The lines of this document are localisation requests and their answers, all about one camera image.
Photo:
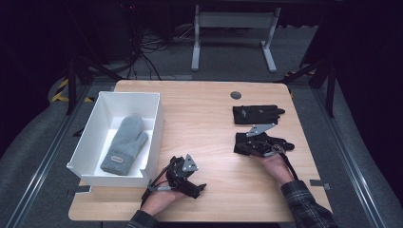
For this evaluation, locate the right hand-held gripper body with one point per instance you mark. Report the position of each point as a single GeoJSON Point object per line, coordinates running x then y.
{"type": "Point", "coordinates": [259, 129]}

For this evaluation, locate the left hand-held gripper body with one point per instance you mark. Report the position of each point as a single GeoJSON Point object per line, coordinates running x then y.
{"type": "Point", "coordinates": [190, 164]}

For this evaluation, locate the grey mitten with label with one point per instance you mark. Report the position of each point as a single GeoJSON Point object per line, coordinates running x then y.
{"type": "Point", "coordinates": [125, 142]}

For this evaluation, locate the white box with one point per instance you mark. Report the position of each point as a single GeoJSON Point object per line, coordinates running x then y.
{"type": "Point", "coordinates": [139, 104]}

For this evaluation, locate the person's left hand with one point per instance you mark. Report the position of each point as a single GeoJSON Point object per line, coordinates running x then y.
{"type": "Point", "coordinates": [161, 199]}

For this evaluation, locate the person's right hand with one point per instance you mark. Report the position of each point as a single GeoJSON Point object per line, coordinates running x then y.
{"type": "Point", "coordinates": [278, 169]}

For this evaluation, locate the black glove with small print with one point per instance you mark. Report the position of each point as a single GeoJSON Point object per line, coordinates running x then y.
{"type": "Point", "coordinates": [256, 114]}

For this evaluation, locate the grey round table grommet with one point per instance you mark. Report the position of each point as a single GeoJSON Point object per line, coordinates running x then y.
{"type": "Point", "coordinates": [236, 95]}

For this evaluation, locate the black metal stand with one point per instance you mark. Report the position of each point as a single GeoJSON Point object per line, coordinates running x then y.
{"type": "Point", "coordinates": [331, 91]}
{"type": "Point", "coordinates": [72, 85]}

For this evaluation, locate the grey tape piece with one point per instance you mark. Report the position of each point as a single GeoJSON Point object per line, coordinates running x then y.
{"type": "Point", "coordinates": [320, 184]}

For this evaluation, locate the yellow black hazard tape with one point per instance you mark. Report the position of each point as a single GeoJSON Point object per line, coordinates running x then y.
{"type": "Point", "coordinates": [60, 91]}

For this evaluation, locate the metal floor rail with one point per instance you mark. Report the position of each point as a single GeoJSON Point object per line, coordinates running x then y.
{"type": "Point", "coordinates": [41, 167]}
{"type": "Point", "coordinates": [348, 158]}

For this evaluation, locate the white metal desk frame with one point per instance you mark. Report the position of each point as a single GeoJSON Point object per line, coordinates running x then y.
{"type": "Point", "coordinates": [234, 19]}

